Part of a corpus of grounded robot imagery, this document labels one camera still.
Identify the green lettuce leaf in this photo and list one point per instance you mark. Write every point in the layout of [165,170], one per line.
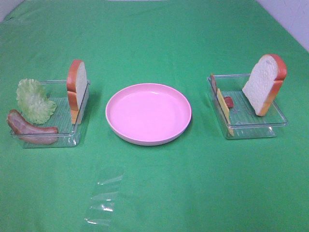
[33,101]

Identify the yellow cheese slice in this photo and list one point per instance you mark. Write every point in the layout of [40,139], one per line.
[223,105]

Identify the left clear plastic tray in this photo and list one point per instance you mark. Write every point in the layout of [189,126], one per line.
[69,134]

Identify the clear plastic tray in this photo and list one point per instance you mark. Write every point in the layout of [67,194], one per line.
[244,123]
[69,134]

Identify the right clear plastic tray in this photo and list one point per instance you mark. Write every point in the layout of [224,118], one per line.
[244,123]

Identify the toast bread slice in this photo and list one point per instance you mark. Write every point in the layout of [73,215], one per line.
[264,82]
[76,86]

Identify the clear plastic film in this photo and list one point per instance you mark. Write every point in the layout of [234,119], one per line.
[103,198]

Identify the bacon strip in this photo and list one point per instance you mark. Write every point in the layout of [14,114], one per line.
[20,126]

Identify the green tablecloth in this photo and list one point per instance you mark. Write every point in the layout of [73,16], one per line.
[201,182]

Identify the pink round plate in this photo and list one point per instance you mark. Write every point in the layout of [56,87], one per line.
[148,114]

